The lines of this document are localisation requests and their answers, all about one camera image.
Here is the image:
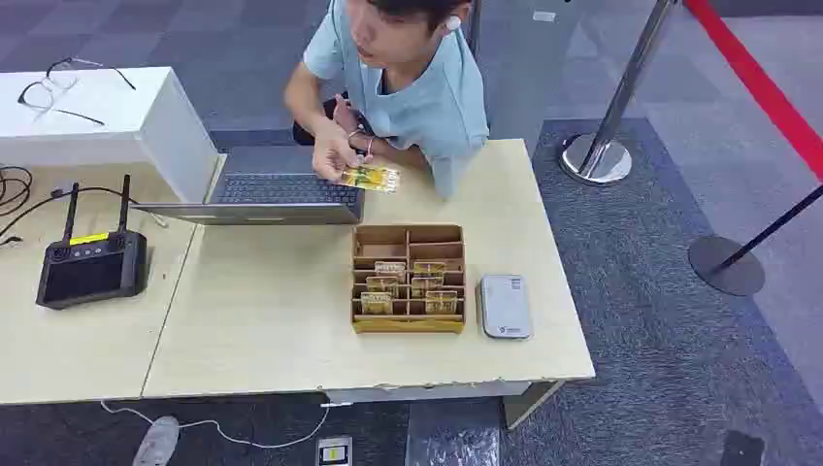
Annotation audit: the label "wooden card box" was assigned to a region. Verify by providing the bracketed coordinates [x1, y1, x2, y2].
[349, 222, 467, 336]

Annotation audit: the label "person's right hand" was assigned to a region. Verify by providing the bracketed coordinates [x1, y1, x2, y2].
[311, 118, 361, 183]

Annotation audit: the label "grey laptop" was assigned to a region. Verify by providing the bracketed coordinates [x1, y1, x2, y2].
[130, 145, 367, 226]

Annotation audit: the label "red barrier belt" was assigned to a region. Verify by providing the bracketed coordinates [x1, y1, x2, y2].
[682, 0, 823, 183]

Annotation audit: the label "black remote controller with antennas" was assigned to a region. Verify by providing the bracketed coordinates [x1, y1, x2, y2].
[35, 173, 149, 312]

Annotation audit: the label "grey card reader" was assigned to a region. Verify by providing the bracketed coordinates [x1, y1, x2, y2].
[479, 274, 534, 341]

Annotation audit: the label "long black cable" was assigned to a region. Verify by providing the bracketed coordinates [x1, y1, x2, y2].
[0, 186, 140, 239]

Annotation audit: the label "person's left hand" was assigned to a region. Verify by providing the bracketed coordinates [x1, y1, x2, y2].
[332, 94, 375, 140]

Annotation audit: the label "chrome stanchion post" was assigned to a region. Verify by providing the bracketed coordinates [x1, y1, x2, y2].
[557, 0, 679, 186]

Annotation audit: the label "white floor cable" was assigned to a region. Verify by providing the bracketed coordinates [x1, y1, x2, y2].
[99, 399, 353, 450]

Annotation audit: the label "person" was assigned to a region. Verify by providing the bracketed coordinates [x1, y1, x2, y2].
[283, 0, 490, 199]

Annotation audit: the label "floor power socket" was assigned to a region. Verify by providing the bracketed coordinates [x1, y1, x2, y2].
[314, 436, 354, 466]

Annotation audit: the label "white box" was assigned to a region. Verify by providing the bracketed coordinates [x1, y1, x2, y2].
[0, 66, 220, 205]

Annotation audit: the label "black stanchion post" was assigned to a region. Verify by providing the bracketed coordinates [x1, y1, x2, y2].
[688, 184, 823, 298]

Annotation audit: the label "coiled black cable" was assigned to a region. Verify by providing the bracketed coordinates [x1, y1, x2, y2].
[0, 165, 33, 218]

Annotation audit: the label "black-rimmed eyeglasses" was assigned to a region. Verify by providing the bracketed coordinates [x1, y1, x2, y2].
[16, 56, 138, 127]

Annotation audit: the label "pale desk leg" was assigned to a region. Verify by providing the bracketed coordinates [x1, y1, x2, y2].
[501, 381, 567, 431]

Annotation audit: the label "dark plastic-wrapped panel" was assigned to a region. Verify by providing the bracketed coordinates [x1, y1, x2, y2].
[405, 397, 504, 466]

